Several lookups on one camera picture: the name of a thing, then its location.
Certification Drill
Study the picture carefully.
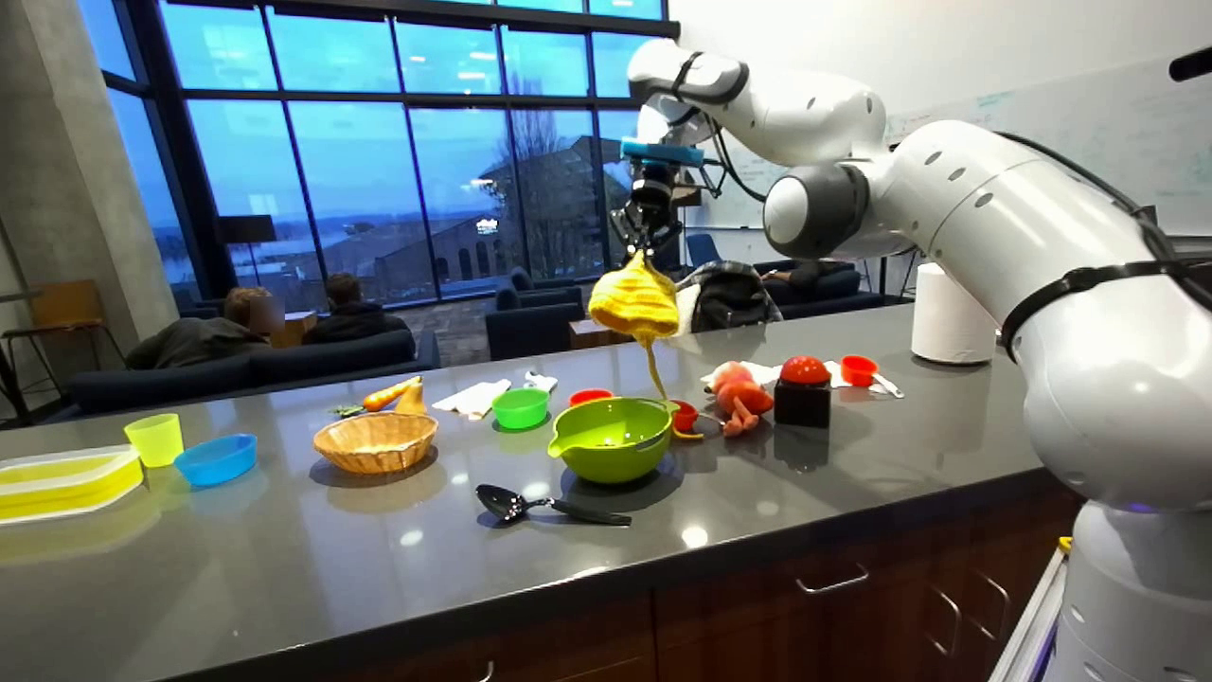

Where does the brown wooden counter cabinet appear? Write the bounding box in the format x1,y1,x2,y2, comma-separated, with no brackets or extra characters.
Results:
164,458,1094,682

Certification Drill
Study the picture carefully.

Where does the seated person grey jacket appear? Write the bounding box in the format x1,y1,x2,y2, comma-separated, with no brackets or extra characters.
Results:
126,280,281,370

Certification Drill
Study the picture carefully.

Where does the red apple toy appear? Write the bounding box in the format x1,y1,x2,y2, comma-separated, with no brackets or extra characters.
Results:
774,376,838,434

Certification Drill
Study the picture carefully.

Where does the tan toy bread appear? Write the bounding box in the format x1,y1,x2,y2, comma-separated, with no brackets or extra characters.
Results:
361,370,432,418

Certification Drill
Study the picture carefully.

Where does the wooden armchair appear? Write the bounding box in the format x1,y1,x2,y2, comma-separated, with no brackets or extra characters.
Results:
0,276,116,424

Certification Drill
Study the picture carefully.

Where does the dark blue sofa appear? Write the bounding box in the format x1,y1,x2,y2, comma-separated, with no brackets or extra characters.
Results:
62,319,420,418

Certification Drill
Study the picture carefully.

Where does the silver cabinet handle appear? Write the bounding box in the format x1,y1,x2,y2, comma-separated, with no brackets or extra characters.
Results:
980,573,1014,642
796,560,875,599
927,583,966,660

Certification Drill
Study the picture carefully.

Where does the dark round backpack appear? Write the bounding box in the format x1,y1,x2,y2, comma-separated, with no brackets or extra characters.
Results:
685,257,786,335

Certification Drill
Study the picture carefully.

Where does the orange ball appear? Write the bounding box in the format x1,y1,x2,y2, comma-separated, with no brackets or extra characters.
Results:
776,353,833,389

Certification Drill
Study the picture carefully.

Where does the orange plush toy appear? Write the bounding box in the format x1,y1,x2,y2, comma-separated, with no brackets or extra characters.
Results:
704,362,776,445

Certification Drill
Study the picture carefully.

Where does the small blue bowl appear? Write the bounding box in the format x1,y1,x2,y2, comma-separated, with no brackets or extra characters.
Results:
172,427,260,489

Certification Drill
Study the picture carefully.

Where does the red round toy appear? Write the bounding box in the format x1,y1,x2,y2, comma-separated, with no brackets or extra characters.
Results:
668,396,704,445

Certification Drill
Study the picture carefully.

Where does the small green bowl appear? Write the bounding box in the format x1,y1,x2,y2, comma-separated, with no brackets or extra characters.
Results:
487,384,557,435

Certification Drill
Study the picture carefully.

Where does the large window wall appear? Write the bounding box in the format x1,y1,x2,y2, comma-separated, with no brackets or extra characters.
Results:
72,0,685,315

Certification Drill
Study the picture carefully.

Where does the black stereo camera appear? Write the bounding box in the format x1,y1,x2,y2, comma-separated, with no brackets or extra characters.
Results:
1165,45,1212,86

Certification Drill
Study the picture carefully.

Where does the black floor sign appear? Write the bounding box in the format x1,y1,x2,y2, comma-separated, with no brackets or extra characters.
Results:
209,209,281,306

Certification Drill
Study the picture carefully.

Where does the yellow-green plastic cup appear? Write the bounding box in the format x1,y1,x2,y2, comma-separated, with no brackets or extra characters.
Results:
122,406,188,472

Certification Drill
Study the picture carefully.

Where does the wicker basket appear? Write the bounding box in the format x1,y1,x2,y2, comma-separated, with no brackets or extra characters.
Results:
312,406,443,477

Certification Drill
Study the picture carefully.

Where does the white crumpled tissue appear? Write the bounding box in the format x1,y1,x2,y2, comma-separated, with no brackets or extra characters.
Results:
428,370,519,422

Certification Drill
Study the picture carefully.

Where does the low wooden table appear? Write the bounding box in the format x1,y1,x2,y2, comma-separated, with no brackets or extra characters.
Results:
563,310,636,353

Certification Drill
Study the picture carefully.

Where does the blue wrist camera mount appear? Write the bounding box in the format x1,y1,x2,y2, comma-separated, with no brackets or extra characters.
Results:
618,137,712,171

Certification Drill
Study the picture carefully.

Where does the green plastic bowl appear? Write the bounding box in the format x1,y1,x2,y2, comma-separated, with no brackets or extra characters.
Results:
545,396,682,489

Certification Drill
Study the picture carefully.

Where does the white paper towel roll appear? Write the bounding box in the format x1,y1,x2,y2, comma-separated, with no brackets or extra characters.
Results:
908,257,1002,370

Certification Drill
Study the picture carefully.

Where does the black spoon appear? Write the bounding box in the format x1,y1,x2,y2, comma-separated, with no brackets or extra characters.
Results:
472,477,636,526

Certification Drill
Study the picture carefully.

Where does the dark lounge couch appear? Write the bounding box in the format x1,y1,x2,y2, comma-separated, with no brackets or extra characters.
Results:
752,254,918,319

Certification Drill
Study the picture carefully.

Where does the dark armchair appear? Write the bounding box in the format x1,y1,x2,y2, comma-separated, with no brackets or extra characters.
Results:
481,280,589,363

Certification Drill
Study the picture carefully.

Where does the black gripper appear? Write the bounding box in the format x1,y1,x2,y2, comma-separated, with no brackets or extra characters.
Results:
612,158,694,264

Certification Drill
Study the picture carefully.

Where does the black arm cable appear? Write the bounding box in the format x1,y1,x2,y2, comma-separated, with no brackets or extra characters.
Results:
991,131,1212,362

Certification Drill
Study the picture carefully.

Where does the wall whiteboard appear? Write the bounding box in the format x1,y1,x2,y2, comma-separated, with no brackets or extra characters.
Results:
695,52,1212,244

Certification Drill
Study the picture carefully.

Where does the yellow plastic tray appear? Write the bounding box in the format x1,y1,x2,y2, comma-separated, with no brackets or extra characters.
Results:
0,440,146,523

